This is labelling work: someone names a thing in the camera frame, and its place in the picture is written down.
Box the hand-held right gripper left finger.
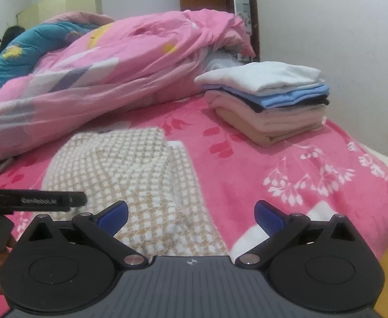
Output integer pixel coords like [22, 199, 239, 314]
[28, 200, 149, 269]

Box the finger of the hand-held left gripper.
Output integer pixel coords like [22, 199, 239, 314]
[69, 191, 88, 208]

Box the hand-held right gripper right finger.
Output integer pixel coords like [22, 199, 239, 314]
[234, 200, 355, 269]

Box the beige white houndstooth knit cardigan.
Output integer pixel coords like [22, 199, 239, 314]
[42, 127, 230, 258]

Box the tan folded cloth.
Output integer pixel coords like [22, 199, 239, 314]
[215, 107, 325, 147]

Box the light blue folded cloth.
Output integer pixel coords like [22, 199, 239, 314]
[203, 84, 330, 109]

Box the white folded cloth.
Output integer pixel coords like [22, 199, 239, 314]
[194, 62, 325, 95]

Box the pink grey floral quilt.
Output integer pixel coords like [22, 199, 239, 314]
[0, 8, 258, 164]

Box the blue patterned pillow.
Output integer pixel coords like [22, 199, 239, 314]
[0, 21, 94, 107]

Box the dark cloth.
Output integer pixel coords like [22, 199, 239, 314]
[0, 25, 26, 56]

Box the pale yellow wardrobe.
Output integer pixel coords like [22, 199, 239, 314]
[16, 0, 102, 28]

